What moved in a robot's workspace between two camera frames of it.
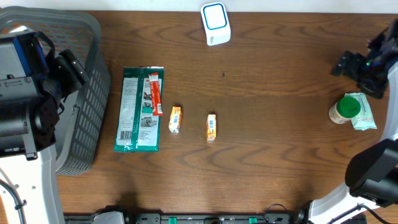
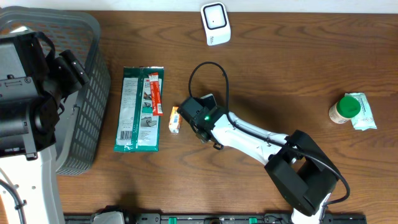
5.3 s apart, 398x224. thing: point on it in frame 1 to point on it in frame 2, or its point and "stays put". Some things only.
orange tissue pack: (175, 119) stays put
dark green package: (137, 130) stays put
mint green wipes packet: (364, 119) stays put
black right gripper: (375, 89) to (201, 141)
